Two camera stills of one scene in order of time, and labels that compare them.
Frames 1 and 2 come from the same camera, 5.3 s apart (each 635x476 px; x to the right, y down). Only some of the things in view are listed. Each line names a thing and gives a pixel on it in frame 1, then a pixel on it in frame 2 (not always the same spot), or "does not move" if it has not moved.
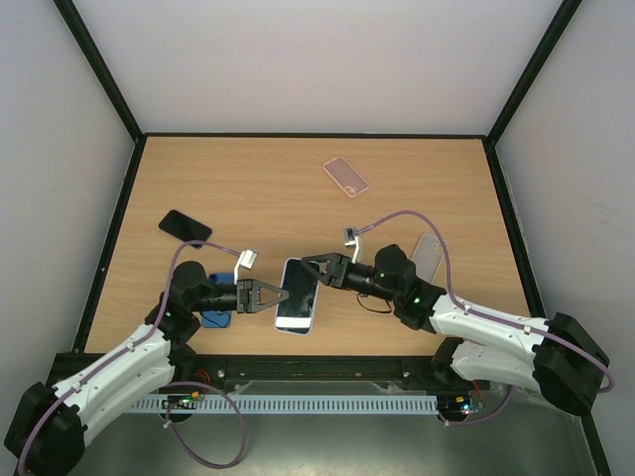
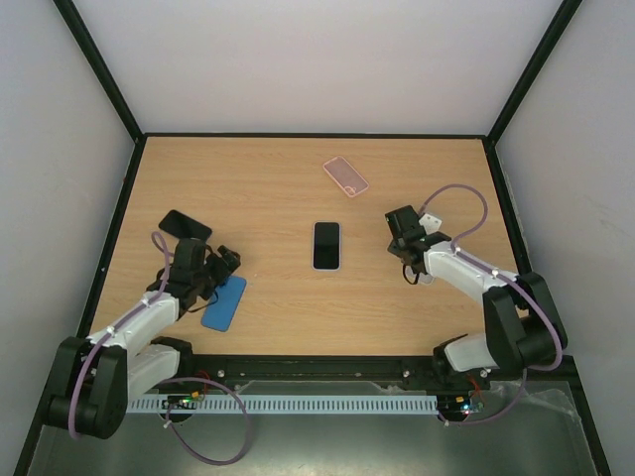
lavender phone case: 294,315 → 313,246
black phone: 185,228 does not move
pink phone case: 345,176 does not move
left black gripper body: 239,303 → 212,281
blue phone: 218,319 does not move
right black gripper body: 337,271 → 404,246
